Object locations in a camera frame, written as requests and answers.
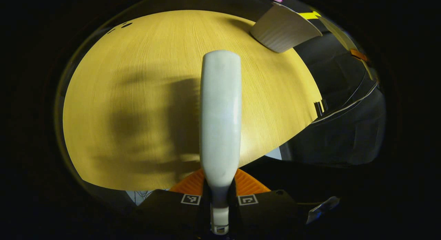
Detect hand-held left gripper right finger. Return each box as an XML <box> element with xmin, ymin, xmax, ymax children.
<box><xmin>229</xmin><ymin>168</ymin><xmax>307</xmax><ymax>240</ymax></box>

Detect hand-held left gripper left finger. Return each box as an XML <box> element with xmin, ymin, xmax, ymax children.
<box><xmin>138</xmin><ymin>168</ymin><xmax>212</xmax><ymax>240</ymax></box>

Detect small white broom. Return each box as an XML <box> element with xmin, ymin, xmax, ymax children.
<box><xmin>199</xmin><ymin>50</ymin><xmax>242</xmax><ymax>235</ymax></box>

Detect white ribbed garbage bin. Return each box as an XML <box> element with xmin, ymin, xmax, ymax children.
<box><xmin>250</xmin><ymin>2</ymin><xmax>323</xmax><ymax>53</ymax></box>

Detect small orange clip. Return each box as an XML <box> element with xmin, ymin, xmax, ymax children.
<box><xmin>350</xmin><ymin>49</ymin><xmax>369</xmax><ymax>62</ymax></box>

